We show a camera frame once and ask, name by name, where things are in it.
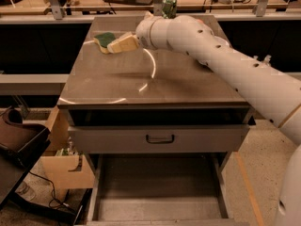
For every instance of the green and yellow sponge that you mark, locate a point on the green and yellow sponge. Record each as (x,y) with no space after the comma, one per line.
(102,40)

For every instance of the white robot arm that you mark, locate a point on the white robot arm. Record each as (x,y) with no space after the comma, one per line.
(275,95)

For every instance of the grey drawer cabinet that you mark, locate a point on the grey drawer cabinet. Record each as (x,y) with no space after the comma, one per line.
(148,88)

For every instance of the open bottom drawer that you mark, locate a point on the open bottom drawer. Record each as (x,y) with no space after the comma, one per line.
(158,190)

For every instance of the green soda can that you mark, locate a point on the green soda can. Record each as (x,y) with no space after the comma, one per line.
(169,9)

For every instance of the clear plastic bottle right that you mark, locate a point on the clear plastic bottle right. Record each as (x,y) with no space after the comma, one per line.
(267,60)

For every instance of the cardboard box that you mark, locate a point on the cardboard box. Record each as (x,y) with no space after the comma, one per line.
(70,171)

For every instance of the brown chair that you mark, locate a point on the brown chair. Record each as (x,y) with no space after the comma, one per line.
(21,145)

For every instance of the middle drawer with black handle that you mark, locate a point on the middle drawer with black handle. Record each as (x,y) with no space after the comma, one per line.
(158,139)

